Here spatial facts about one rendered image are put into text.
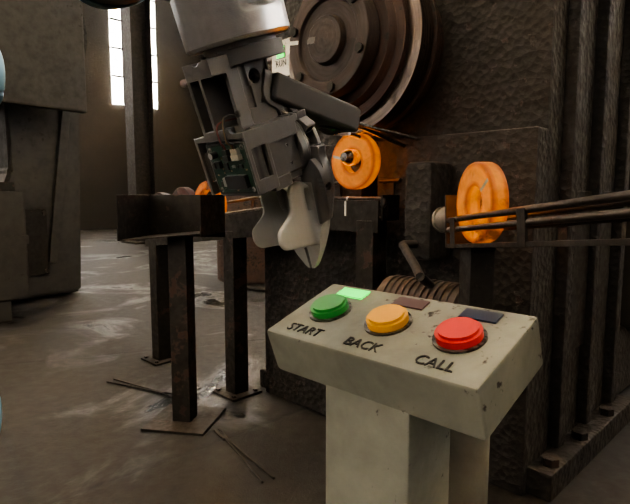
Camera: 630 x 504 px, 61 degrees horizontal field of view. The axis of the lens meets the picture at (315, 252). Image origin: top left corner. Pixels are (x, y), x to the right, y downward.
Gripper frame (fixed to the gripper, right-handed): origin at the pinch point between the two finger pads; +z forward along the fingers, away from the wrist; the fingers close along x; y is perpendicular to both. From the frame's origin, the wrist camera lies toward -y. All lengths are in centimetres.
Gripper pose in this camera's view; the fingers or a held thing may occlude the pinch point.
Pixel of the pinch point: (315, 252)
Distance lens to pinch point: 53.0
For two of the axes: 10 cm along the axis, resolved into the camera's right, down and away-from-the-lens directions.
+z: 2.4, 9.1, 3.4
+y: -6.7, 4.1, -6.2
